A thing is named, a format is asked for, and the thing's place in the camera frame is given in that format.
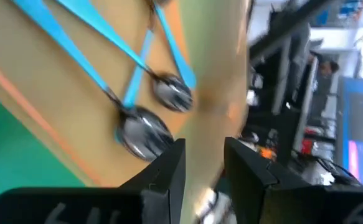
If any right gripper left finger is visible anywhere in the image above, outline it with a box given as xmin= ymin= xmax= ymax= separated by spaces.
xmin=0 ymin=139 xmax=187 ymax=224

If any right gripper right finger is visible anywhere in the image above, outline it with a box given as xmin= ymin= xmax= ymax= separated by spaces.
xmin=224 ymin=136 xmax=363 ymax=224

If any green table mat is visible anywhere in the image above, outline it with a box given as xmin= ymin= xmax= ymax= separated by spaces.
xmin=0 ymin=86 xmax=87 ymax=189

